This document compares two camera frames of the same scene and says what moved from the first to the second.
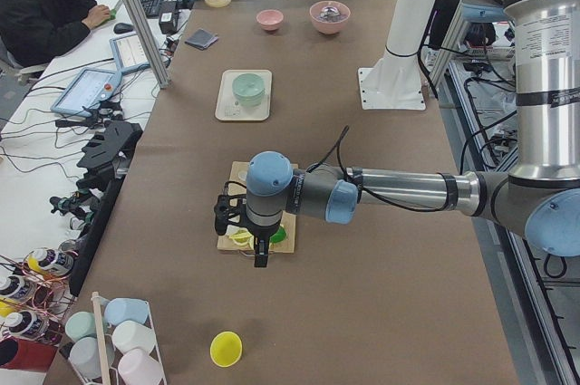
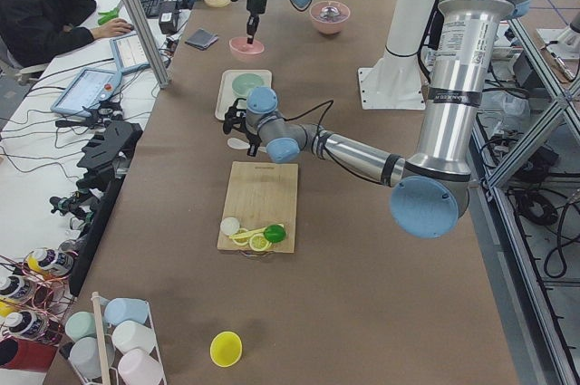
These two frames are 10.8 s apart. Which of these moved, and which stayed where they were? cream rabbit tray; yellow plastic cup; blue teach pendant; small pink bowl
Moved: small pink bowl
Stayed: yellow plastic cup; cream rabbit tray; blue teach pendant
